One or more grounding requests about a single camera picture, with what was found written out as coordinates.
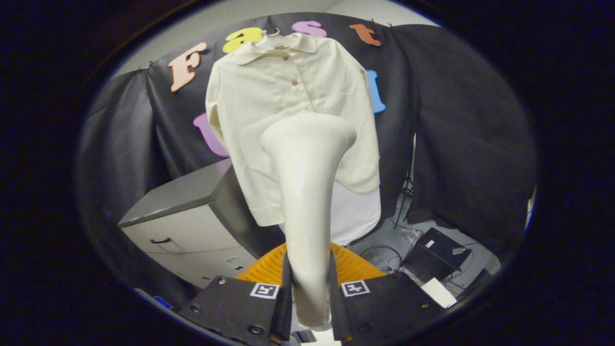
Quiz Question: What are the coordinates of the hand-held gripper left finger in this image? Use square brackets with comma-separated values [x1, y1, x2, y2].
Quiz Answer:
[179, 243, 293, 346]

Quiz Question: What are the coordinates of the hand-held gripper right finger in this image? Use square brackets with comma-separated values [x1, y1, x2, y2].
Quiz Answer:
[328, 243, 445, 343]

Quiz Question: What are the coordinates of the cream garment steamer head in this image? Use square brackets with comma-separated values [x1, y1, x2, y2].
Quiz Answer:
[261, 111, 357, 332]

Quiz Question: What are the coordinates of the cream button shirt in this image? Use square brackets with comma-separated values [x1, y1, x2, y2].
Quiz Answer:
[205, 33, 381, 227]

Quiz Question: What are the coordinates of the white clothes hanger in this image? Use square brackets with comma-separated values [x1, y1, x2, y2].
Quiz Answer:
[262, 28, 294, 51]

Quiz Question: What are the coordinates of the white hanging ironing pad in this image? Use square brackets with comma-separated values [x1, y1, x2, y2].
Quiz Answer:
[279, 180, 382, 247]

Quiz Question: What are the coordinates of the white paper sheet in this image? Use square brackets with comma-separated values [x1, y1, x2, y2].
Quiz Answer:
[420, 277, 458, 309]

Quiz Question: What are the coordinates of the black box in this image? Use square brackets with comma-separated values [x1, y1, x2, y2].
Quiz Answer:
[403, 227, 472, 284]

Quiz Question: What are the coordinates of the thin black tripod stand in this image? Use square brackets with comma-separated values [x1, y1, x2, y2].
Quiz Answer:
[393, 135, 418, 229]

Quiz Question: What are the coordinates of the grey drawer cabinet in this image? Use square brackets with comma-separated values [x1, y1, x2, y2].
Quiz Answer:
[118, 159, 286, 289]

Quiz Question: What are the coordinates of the tangle of floor cables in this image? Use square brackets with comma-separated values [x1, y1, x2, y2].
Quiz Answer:
[348, 226, 476, 289]

